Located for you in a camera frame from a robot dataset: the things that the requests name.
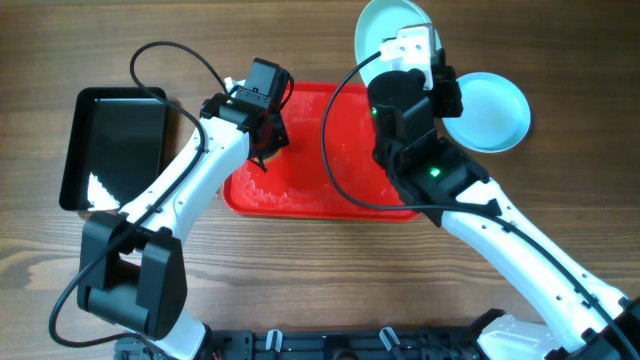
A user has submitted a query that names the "black rectangular water tray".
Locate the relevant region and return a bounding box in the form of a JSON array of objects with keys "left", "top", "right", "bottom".
[{"left": 59, "top": 87, "right": 168, "bottom": 212}]

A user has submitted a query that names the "black cable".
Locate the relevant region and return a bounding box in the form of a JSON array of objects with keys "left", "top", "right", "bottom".
[
  {"left": 320, "top": 49, "right": 640, "bottom": 360},
  {"left": 48, "top": 41, "right": 295, "bottom": 351}
]

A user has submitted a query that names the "right black cable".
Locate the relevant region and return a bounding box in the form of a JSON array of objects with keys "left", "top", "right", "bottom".
[{"left": 320, "top": 49, "right": 640, "bottom": 360}]

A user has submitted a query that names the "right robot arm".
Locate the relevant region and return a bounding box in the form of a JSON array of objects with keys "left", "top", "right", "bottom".
[{"left": 367, "top": 50, "right": 639, "bottom": 359}]

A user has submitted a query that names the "light blue plate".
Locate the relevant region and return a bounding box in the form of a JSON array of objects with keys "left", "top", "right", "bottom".
[
  {"left": 354, "top": 0, "right": 432, "bottom": 86},
  {"left": 443, "top": 72, "right": 532, "bottom": 153}
]

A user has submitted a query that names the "red plastic tray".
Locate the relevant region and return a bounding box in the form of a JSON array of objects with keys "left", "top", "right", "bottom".
[{"left": 222, "top": 82, "right": 418, "bottom": 222}]

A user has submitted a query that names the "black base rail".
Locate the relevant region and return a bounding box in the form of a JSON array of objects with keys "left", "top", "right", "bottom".
[{"left": 113, "top": 324, "right": 489, "bottom": 360}]

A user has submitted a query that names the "green and orange sponge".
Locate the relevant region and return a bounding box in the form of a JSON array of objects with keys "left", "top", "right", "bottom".
[{"left": 262, "top": 150, "right": 281, "bottom": 163}]

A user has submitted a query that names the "left black cable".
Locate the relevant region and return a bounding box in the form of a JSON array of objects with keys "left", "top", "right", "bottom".
[{"left": 48, "top": 41, "right": 295, "bottom": 351}]

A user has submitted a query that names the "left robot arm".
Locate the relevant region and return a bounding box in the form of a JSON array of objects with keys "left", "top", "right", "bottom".
[{"left": 73, "top": 58, "right": 294, "bottom": 359}]

